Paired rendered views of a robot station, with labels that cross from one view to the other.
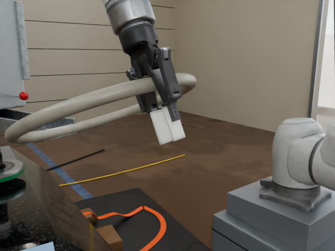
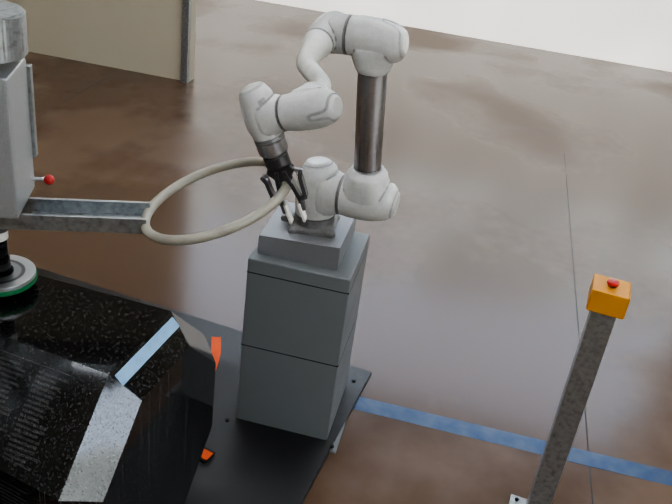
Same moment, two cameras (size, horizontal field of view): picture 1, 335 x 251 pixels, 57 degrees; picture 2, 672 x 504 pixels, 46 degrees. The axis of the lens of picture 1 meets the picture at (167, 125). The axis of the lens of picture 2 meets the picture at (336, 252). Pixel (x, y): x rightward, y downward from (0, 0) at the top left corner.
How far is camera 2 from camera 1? 2.00 m
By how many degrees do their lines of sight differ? 44
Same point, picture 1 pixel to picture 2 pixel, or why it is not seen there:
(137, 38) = (285, 163)
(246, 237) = (288, 270)
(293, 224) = (327, 250)
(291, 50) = not seen: outside the picture
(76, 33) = not seen: outside the picture
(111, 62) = not seen: outside the picture
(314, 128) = (334, 169)
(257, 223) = (293, 256)
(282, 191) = (310, 225)
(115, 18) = (271, 152)
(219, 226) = (257, 267)
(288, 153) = (317, 193)
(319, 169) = (343, 204)
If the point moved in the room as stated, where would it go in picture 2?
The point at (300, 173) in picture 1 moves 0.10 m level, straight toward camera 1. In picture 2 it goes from (327, 208) to (334, 221)
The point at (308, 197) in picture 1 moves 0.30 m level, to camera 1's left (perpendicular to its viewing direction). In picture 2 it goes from (329, 225) to (266, 244)
